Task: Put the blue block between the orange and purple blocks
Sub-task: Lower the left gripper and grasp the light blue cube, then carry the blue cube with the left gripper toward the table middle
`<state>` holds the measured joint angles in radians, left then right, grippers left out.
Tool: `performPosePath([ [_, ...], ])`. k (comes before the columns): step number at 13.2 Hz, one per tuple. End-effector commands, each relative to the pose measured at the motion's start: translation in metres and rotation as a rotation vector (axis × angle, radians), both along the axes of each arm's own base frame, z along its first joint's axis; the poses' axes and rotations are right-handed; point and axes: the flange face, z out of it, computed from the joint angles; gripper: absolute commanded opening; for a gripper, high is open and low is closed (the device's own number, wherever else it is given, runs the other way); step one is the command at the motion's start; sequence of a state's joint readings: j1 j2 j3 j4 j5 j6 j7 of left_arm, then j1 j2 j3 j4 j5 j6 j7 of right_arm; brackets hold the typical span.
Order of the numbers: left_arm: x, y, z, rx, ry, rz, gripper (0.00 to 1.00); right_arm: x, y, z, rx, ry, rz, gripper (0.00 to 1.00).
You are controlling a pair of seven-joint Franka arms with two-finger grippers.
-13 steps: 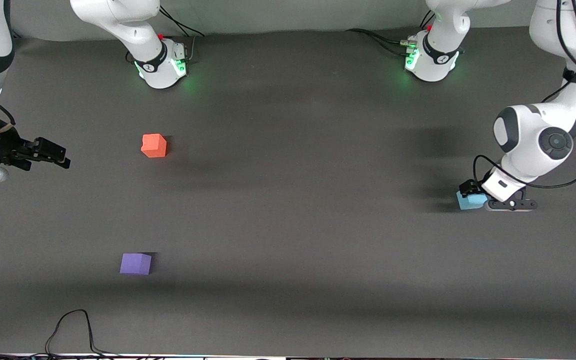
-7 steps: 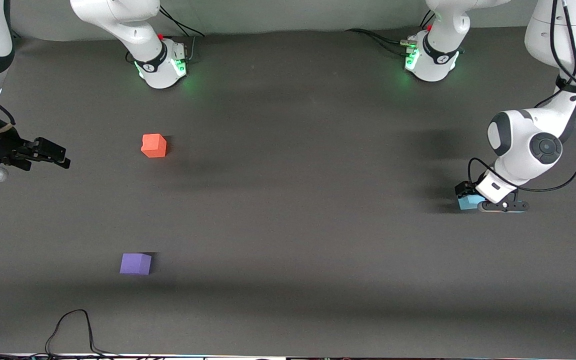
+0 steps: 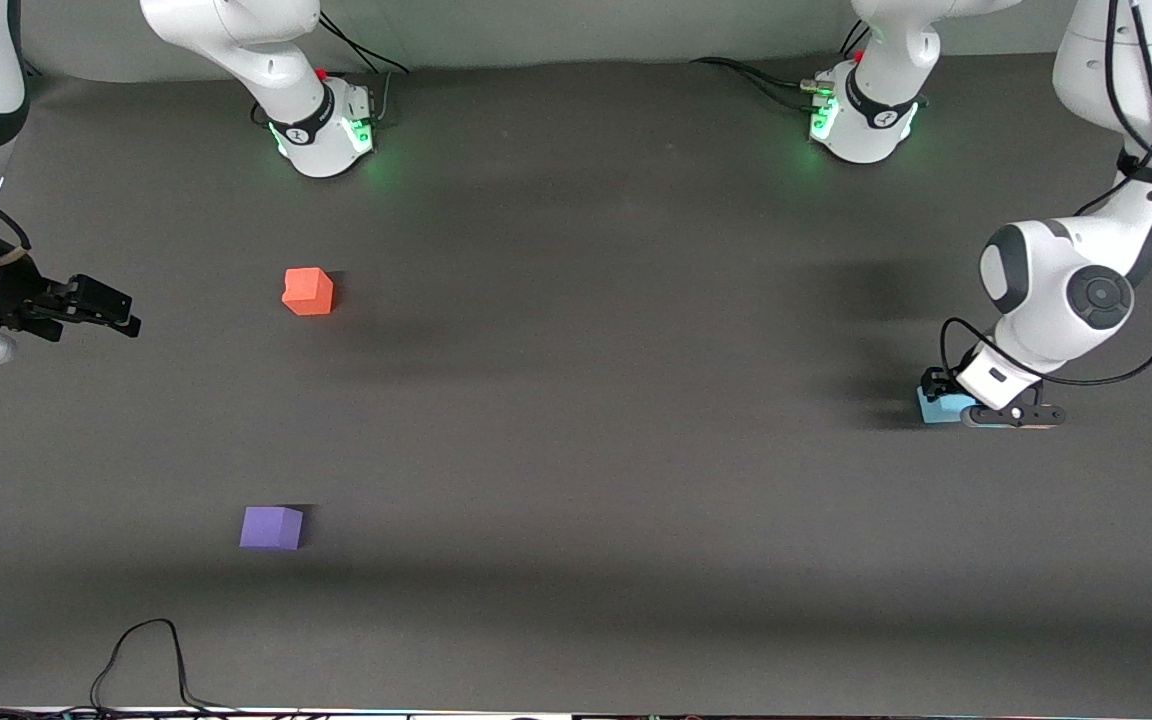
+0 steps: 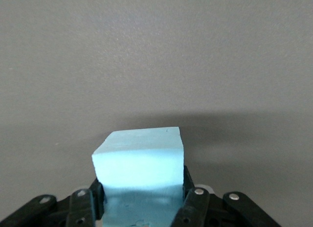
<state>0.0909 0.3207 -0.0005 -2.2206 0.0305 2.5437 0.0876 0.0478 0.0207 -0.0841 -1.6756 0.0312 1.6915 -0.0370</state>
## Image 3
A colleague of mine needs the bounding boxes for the light blue foam block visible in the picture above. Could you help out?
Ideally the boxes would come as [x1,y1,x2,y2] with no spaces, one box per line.
[916,387,978,425]

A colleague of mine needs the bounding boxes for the orange foam block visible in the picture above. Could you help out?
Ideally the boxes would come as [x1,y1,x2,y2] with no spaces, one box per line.
[282,267,335,317]

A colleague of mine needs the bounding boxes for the purple foam block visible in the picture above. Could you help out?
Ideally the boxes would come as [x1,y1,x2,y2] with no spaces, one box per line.
[239,506,305,551]

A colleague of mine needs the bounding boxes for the dark gray table mat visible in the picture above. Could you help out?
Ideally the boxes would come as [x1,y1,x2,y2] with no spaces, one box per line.
[0,40,1152,716]

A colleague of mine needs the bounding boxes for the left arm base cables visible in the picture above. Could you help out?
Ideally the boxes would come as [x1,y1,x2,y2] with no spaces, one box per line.
[690,20,872,113]

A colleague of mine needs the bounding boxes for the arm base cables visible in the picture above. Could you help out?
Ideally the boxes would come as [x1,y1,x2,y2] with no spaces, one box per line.
[316,10,410,128]
[690,20,872,113]

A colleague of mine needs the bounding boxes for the looped black cable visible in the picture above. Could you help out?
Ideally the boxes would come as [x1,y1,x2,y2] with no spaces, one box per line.
[89,618,237,714]

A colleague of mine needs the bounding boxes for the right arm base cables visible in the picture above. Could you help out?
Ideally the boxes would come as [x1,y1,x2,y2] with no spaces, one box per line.
[316,10,410,128]

